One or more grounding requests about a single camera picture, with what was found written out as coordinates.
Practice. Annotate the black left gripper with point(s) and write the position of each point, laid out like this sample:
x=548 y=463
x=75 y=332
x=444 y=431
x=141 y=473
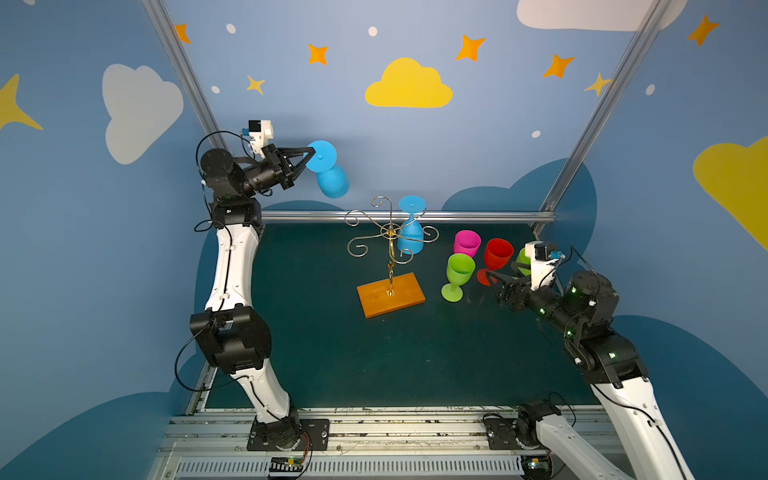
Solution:
x=283 y=166

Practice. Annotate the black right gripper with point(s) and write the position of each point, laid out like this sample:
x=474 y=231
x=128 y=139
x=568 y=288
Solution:
x=519 y=294

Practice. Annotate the green wine glass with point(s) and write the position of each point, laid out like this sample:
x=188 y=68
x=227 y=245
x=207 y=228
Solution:
x=522 y=264
x=459 y=271

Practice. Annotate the red wine glass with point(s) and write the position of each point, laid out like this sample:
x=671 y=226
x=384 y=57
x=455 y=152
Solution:
x=498 y=253

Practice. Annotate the blue wine glass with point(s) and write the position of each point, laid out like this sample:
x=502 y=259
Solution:
x=411 y=234
x=331 y=177

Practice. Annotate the pink wine glass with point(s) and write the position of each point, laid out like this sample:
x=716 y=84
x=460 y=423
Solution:
x=467 y=242

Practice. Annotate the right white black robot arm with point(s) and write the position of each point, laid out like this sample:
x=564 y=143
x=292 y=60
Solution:
x=610 y=364

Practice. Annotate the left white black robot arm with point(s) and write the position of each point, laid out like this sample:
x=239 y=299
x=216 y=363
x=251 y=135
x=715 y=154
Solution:
x=232 y=336

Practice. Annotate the orange wooden rack base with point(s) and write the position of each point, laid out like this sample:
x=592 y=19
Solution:
x=387 y=296

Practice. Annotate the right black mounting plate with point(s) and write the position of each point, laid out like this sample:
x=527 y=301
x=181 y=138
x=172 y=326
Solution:
x=511 y=433

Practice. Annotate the black mounting plate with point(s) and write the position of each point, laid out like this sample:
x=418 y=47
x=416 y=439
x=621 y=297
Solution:
x=312 y=433
x=511 y=433

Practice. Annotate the aluminium front base rails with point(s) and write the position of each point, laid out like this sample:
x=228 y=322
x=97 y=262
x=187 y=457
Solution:
x=374 y=443

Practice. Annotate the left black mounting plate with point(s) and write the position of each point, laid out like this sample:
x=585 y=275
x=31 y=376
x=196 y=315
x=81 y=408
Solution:
x=312 y=433

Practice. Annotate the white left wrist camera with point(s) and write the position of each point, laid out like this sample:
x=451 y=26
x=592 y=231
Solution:
x=258 y=134

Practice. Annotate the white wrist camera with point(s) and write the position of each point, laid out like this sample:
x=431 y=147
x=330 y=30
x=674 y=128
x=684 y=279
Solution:
x=258 y=134
x=544 y=257

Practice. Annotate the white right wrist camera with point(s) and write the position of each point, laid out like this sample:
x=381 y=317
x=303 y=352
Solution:
x=544 y=257

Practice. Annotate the horizontal aluminium back rail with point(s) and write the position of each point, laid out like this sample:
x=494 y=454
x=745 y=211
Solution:
x=469 y=217

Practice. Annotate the gold wire glass rack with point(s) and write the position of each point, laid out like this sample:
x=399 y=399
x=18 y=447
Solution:
x=390 y=231

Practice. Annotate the left aluminium corner post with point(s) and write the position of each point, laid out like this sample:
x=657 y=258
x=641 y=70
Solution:
x=198 y=102

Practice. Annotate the aluminium corner post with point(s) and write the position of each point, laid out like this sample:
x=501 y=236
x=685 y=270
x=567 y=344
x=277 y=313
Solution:
x=198 y=102
x=632 y=58

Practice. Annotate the right aluminium corner post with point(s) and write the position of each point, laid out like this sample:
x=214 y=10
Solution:
x=632 y=58

